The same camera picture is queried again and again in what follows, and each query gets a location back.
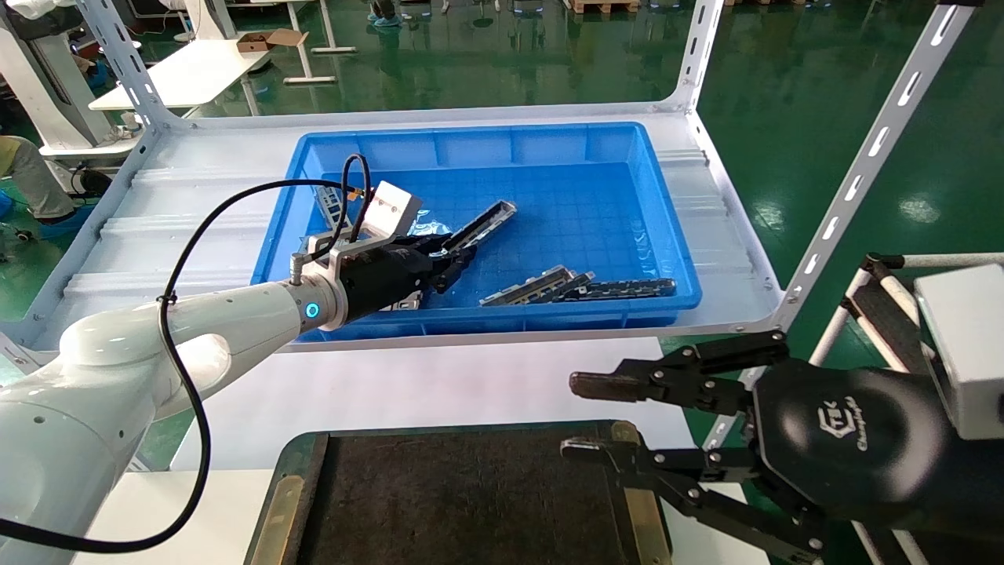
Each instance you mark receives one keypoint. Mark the blue shoe cover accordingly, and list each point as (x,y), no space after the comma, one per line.
(63,225)

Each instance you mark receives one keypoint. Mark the blue plastic bin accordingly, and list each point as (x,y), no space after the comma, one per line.
(588,204)

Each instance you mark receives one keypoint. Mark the silver metal channel part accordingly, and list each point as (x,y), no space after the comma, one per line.
(579,280)
(527,287)
(490,222)

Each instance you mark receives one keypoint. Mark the white table leg frame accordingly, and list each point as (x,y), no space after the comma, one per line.
(310,55)

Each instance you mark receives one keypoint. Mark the silver sheet metal part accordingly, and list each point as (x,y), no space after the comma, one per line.
(408,302)

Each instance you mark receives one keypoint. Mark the white slotted metal shelf rack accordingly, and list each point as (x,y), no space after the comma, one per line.
(863,165)

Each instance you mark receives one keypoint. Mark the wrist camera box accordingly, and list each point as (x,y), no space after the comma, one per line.
(969,345)
(390,210)

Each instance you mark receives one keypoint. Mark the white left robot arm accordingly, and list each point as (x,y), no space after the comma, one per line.
(118,369)

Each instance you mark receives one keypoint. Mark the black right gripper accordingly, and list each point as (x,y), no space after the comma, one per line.
(855,447)

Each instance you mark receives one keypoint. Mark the white background table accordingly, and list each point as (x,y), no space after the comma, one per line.
(188,78)

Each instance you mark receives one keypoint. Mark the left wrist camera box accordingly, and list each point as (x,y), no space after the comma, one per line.
(390,210)

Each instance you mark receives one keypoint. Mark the blue shoes of bystander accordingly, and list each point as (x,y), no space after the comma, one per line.
(388,17)

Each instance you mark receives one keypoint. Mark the brown cardboard box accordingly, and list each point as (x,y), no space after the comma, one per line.
(271,39)

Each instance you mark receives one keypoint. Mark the clear plastic bag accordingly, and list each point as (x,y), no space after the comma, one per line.
(431,226)

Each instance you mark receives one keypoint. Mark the silver camera mount bracket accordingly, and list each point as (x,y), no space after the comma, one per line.
(349,251)

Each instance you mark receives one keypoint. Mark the person leg khaki trousers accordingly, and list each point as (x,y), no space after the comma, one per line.
(31,180)

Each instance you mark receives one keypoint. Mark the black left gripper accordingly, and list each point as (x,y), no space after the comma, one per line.
(384,278)

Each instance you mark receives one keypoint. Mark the black container with brass edges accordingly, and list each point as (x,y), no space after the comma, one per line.
(471,494)

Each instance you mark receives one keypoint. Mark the white machine base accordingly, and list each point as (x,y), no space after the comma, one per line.
(47,86)

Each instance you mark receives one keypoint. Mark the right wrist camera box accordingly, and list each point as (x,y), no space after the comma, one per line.
(969,345)

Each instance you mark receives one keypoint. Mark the dark perforated metal part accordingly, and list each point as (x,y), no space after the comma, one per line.
(627,288)

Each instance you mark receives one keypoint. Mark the grey metal part square holes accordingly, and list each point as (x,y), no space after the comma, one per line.
(328,208)

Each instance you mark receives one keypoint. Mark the wooden pallet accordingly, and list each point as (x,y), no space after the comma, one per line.
(604,6)

